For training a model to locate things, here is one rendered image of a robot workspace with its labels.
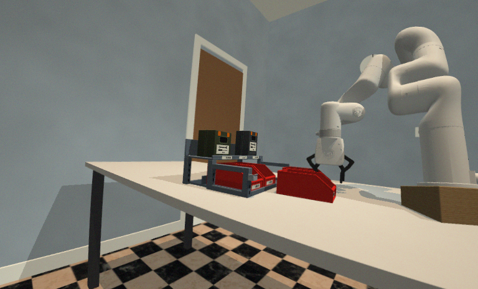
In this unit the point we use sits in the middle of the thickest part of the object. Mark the grey metal shelf rack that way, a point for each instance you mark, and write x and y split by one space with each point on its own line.
191 151

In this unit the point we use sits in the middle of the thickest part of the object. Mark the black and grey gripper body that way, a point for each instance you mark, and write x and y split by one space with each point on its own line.
329 151

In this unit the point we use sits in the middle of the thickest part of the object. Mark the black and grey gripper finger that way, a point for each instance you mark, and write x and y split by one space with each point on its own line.
344 169
312 164

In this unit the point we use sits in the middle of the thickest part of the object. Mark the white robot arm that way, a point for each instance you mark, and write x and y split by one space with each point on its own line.
416 86

